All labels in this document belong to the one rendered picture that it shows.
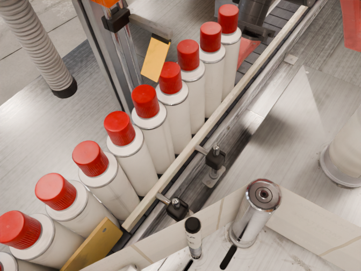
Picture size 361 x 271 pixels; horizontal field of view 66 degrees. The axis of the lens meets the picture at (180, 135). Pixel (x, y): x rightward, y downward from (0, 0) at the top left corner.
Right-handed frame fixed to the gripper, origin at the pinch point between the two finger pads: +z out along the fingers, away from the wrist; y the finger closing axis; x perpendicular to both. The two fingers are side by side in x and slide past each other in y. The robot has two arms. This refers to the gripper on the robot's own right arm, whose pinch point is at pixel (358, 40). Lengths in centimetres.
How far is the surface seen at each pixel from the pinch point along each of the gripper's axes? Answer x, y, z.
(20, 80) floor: 180, 12, 115
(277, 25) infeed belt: 20, 40, 31
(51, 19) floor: 217, 71, 114
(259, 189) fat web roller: 1.3, -10.7, 12.7
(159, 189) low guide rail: 16.0, -13.7, 27.4
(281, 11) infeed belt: 22, 46, 31
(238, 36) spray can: 17.0, 12.5, 14.7
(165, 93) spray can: 19.1, -4.8, 13.5
